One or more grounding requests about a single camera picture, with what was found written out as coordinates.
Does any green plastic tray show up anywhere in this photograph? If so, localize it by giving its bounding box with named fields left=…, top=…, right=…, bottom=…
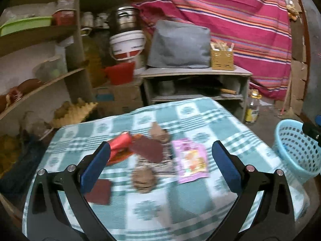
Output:
left=1, top=16, right=52, bottom=37

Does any light blue plastic basket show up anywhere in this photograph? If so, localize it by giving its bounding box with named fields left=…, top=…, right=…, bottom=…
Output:
left=273, top=119, right=320, bottom=184

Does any red striped blanket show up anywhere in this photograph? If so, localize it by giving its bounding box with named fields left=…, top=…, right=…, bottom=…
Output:
left=134, top=0, right=292, bottom=100

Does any black white duck packet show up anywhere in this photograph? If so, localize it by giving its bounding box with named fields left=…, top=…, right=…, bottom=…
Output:
left=136, top=143, right=176, bottom=177

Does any dark red sponge pad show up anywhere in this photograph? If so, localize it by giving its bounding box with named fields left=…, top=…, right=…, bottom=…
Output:
left=84, top=179, right=112, bottom=205

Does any red snack wrapper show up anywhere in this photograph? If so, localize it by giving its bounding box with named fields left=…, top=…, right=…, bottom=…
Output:
left=106, top=131, right=143, bottom=166

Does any wooden handled tool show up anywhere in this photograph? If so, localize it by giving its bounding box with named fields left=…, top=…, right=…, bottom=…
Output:
left=220, top=88, right=237, bottom=95

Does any yellow label oil bottle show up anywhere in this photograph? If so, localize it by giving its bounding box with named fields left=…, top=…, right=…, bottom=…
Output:
left=245, top=89, right=262, bottom=123

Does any green checkered tablecloth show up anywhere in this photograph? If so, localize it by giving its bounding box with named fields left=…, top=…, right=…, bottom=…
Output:
left=22, top=97, right=311, bottom=241

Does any yellow chopstick holder box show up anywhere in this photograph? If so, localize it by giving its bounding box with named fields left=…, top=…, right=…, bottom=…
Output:
left=210, top=40, right=235, bottom=71

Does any red plastic basin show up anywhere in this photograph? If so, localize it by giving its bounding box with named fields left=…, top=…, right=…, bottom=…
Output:
left=103, top=62, right=135, bottom=85

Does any grey cushion bag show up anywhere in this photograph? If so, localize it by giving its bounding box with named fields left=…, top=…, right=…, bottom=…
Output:
left=147, top=20, right=211, bottom=68

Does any pink snack packet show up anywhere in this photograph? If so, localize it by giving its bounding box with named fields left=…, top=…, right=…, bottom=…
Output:
left=171, top=138, right=209, bottom=184

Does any grey wooden side shelf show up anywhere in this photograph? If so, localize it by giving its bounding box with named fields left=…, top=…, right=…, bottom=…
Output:
left=140, top=65, right=252, bottom=122

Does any cardboard box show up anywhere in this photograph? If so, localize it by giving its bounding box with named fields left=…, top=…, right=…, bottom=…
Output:
left=93, top=78, right=144, bottom=116

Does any white plastic bucket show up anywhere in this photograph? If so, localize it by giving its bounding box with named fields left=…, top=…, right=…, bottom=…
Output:
left=109, top=30, right=146, bottom=61

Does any yellow egg tray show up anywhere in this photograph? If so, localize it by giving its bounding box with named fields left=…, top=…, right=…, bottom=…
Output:
left=50, top=97, right=98, bottom=128

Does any metal cooking pot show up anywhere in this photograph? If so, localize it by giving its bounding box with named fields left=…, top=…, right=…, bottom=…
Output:
left=108, top=5, right=141, bottom=35

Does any crumpled brown paper piece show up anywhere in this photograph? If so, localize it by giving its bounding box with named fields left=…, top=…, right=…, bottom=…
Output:
left=149, top=122, right=170, bottom=144

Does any wooden wall shelf unit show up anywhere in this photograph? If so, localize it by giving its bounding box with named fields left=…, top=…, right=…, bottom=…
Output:
left=1, top=0, right=93, bottom=136

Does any large amber oil jug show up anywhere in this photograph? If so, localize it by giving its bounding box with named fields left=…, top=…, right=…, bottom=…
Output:
left=81, top=27, right=114, bottom=88

